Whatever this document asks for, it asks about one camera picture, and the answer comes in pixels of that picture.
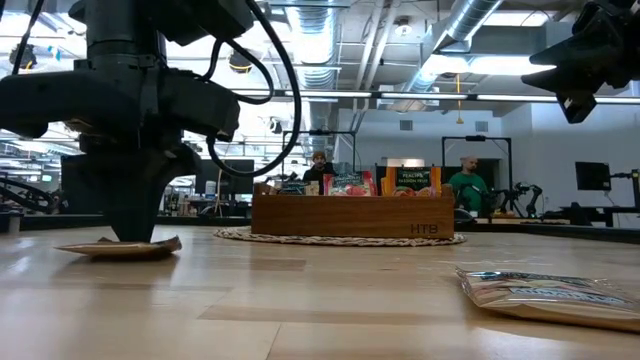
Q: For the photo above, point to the black background robot arm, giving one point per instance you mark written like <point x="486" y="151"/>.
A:
<point x="25" y="197"/>
<point x="532" y="192"/>

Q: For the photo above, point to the long ceiling light strip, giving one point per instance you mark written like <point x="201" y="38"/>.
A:
<point x="350" y="94"/>

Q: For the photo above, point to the black ceiling spotlight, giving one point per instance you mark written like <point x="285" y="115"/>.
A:
<point x="239" y="61"/>
<point x="25" y="56"/>

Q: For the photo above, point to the person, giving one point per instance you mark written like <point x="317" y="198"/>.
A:
<point x="320" y="172"/>
<point x="470" y="187"/>

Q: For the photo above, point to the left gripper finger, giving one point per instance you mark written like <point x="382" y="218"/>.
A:
<point x="147" y="190"/>
<point x="117" y="190"/>

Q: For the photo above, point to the black desk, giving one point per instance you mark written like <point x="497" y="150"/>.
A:
<point x="580" y="217"/>

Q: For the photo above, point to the wooden tea box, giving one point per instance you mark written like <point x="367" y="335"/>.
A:
<point x="325" y="217"/>

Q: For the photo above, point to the black frame stand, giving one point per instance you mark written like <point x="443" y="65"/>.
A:
<point x="325" y="132"/>
<point x="475" y="138"/>

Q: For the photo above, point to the white jug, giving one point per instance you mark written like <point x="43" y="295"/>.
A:
<point x="210" y="189"/>

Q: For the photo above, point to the wall air vent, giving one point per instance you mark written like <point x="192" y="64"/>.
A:
<point x="481" y="126"/>
<point x="406" y="125"/>

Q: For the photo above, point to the orange tea packet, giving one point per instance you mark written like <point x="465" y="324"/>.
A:
<point x="412" y="180"/>

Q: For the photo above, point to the red tea packet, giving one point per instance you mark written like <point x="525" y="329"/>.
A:
<point x="350" y="186"/>

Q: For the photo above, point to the black computer monitor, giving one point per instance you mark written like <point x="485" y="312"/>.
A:
<point x="592" y="176"/>
<point x="235" y="185"/>

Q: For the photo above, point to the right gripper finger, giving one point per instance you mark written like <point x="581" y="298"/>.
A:
<point x="575" y="79"/>
<point x="585" y="50"/>

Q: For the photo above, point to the round woven placemat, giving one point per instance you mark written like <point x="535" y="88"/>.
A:
<point x="235" y="234"/>

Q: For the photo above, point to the silver air duct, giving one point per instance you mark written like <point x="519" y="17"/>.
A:
<point x="470" y="15"/>
<point x="317" y="50"/>

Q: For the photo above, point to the white ceiling sensor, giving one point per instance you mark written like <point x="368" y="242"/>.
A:
<point x="402" y="29"/>

